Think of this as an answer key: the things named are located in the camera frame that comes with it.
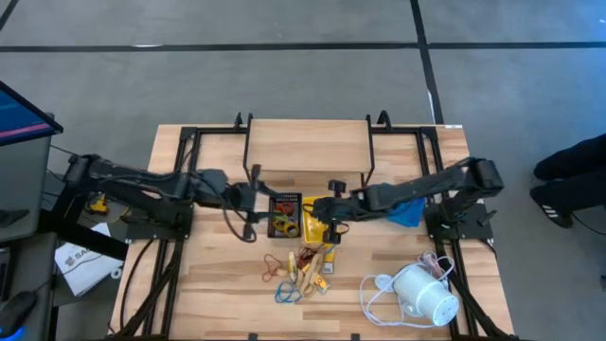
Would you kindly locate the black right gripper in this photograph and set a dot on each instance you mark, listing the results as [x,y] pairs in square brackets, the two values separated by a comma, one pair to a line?
[338,208]

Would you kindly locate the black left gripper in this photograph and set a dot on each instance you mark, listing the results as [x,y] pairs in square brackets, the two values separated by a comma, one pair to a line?
[244,198]

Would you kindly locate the black mesh basket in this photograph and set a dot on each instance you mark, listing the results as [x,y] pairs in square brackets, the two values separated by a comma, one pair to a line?
[296,210]

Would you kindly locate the yellow plastic basket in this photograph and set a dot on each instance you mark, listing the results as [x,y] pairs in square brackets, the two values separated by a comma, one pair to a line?
[310,232]

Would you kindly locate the beige wide rubber band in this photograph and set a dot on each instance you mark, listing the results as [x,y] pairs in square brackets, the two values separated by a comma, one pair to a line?
[308,289]
[284,273]
[315,265]

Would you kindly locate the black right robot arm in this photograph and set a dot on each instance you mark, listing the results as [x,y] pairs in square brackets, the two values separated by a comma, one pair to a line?
[416,189]

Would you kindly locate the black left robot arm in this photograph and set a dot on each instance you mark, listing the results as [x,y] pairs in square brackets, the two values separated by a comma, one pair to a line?
[142,182]

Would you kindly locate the grey desk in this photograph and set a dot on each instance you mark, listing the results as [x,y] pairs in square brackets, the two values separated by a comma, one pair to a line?
[23,189]

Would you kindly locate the wooden shelf with black legs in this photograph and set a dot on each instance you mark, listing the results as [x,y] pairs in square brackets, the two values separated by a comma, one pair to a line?
[308,144]

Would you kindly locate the white round disc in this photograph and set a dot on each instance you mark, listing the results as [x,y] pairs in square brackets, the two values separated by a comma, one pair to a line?
[383,282]

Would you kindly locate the white cylindrical device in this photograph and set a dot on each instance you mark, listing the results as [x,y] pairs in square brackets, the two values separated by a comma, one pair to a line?
[426,293]

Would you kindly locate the yellow black plug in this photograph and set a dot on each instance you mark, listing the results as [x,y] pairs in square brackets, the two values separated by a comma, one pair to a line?
[99,206]

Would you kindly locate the black support strut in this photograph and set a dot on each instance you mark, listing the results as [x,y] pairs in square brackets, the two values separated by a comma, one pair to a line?
[85,237]

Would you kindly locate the person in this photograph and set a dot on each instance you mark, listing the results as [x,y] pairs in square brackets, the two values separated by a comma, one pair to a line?
[568,189]

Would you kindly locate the large blue-screen monitor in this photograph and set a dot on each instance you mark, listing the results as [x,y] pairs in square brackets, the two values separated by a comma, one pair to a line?
[19,118]

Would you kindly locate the black computer mouse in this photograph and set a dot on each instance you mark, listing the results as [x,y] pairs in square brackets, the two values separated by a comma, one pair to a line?
[16,310]

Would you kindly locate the black keyboard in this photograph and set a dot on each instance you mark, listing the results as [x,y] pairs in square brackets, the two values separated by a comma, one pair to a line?
[4,274]

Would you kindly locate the black metal table frame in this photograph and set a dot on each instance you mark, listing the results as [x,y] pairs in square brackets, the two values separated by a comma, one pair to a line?
[186,132]

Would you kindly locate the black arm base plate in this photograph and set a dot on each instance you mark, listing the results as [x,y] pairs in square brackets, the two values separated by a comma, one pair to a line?
[142,232]
[473,229]

